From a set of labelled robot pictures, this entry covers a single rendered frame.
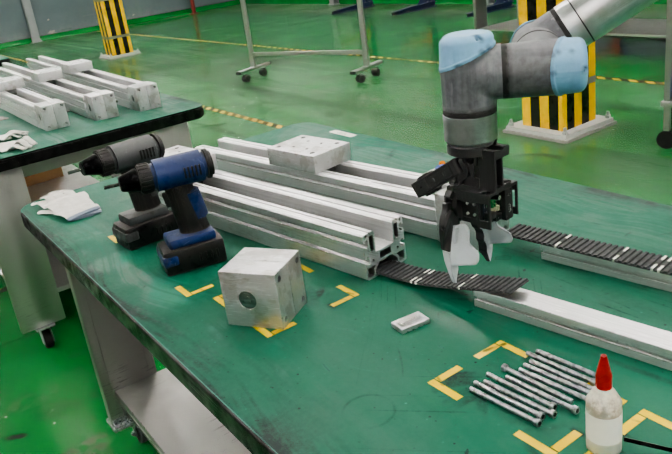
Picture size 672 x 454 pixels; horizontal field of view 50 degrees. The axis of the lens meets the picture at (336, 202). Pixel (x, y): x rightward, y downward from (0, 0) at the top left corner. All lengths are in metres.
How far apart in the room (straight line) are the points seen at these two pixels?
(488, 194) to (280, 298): 0.35
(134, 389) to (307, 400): 1.24
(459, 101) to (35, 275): 2.14
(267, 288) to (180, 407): 0.97
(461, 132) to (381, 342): 0.32
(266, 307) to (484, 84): 0.47
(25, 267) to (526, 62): 2.21
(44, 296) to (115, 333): 0.83
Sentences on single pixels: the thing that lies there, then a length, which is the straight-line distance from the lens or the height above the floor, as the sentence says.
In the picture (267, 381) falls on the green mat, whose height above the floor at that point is 0.78.
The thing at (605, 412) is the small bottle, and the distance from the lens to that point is 0.84.
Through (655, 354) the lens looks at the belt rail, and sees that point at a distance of 1.02.
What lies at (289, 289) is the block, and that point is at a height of 0.83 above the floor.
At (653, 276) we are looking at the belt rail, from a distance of 1.20.
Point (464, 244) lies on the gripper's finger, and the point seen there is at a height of 0.90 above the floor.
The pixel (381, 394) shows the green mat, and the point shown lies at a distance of 0.97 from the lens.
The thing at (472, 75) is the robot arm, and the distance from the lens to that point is 0.99.
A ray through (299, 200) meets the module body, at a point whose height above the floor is 0.86.
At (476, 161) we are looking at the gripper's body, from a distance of 1.04.
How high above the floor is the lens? 1.35
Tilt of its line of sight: 20 degrees down
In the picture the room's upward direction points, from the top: 8 degrees counter-clockwise
